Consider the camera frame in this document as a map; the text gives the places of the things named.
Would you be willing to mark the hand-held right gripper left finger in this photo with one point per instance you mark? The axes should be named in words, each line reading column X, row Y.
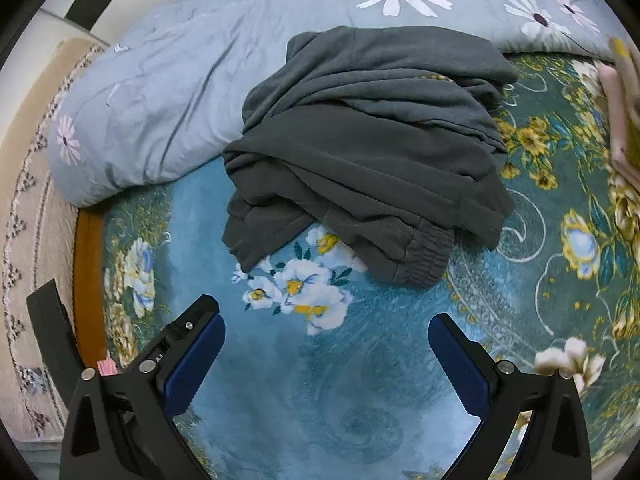
column 192, row 362

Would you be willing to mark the light blue floral quilt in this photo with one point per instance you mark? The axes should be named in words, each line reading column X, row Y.
column 175, row 100

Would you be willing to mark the wooden bed frame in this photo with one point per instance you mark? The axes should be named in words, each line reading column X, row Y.
column 87, row 285

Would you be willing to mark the small pink object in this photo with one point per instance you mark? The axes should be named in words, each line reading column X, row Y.
column 106, row 366

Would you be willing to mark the beige patterned rug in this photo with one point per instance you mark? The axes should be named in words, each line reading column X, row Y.
column 30, row 240

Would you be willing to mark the pale folded knit garment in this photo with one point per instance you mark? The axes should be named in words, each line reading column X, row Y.
column 622, row 125

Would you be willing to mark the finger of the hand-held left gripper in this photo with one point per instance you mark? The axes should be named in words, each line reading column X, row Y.
column 52, row 330

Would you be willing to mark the dark grey pants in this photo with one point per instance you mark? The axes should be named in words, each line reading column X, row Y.
column 360, row 150

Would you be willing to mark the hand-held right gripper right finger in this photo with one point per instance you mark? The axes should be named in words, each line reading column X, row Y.
column 460, row 370

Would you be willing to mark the teal floral blanket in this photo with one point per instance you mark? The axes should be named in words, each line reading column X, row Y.
column 380, row 360

